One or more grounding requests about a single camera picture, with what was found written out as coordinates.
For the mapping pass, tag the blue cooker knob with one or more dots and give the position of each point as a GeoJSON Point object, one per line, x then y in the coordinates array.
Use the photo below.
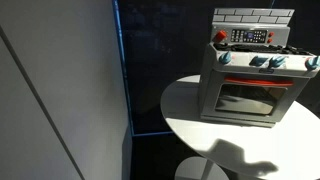
{"type": "Point", "coordinates": [258, 61]}
{"type": "Point", "coordinates": [277, 61]}
{"type": "Point", "coordinates": [225, 57]}
{"type": "Point", "coordinates": [313, 62]}

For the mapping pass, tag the short blue frame strip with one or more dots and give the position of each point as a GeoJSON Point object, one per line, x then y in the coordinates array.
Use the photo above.
{"type": "Point", "coordinates": [272, 3]}

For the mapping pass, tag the long blue frame strip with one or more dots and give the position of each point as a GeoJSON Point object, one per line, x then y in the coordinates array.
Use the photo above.
{"type": "Point", "coordinates": [122, 63]}

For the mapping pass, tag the white table pedestal base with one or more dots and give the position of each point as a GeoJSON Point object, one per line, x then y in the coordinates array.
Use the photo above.
{"type": "Point", "coordinates": [190, 170]}

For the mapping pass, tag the black burner grate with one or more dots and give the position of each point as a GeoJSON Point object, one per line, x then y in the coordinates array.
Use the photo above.
{"type": "Point", "coordinates": [256, 48]}

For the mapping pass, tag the red round dial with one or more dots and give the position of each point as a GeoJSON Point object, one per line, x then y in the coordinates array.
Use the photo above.
{"type": "Point", "coordinates": [220, 36]}

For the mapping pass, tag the orange button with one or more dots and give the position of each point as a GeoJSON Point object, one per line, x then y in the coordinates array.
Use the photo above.
{"type": "Point", "coordinates": [271, 34]}
{"type": "Point", "coordinates": [269, 40]}

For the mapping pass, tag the grey toy cooker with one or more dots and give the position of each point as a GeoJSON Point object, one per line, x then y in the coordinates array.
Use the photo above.
{"type": "Point", "coordinates": [208, 86]}

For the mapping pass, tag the grey oven door with window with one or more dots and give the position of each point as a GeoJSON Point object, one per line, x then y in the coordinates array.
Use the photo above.
{"type": "Point", "coordinates": [293, 100]}

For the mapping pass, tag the black keypad display panel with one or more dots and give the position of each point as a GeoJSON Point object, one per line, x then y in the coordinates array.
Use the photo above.
{"type": "Point", "coordinates": [249, 36]}

